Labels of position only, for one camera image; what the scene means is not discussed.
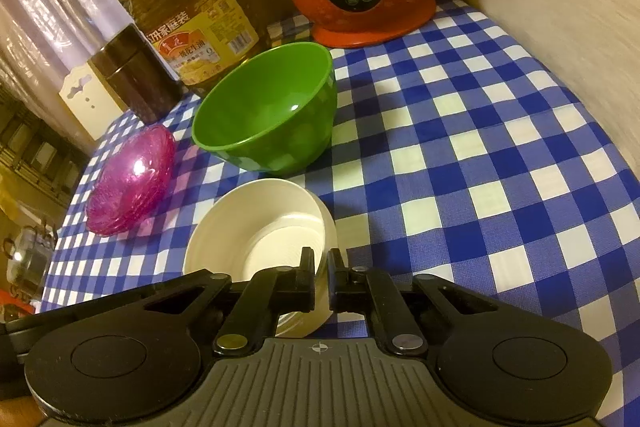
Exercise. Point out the pink transparent plastic plate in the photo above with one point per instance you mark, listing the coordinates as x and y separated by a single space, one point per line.
160 194
132 177
152 213

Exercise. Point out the dark folding rack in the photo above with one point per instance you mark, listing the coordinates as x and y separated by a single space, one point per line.
35 147

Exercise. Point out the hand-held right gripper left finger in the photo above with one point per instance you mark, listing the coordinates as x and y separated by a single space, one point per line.
306 279

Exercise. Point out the green plastic bowl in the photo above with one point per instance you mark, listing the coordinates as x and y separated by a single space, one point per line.
270 117

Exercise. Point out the brown cylindrical canister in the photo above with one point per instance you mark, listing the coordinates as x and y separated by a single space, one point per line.
137 77

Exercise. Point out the blue white checked tablecloth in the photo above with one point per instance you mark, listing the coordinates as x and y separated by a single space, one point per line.
475 157

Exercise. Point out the white ceramic bowl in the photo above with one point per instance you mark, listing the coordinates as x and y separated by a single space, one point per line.
265 227

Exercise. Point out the white wooden chair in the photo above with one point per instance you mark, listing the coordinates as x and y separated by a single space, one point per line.
87 102

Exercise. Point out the stainless steel stacked pot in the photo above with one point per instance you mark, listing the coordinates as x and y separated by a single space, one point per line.
27 262

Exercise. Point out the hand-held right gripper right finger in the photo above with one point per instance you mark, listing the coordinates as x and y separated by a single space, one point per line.
337 282

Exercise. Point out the red tin can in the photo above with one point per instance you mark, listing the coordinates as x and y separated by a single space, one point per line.
12 309

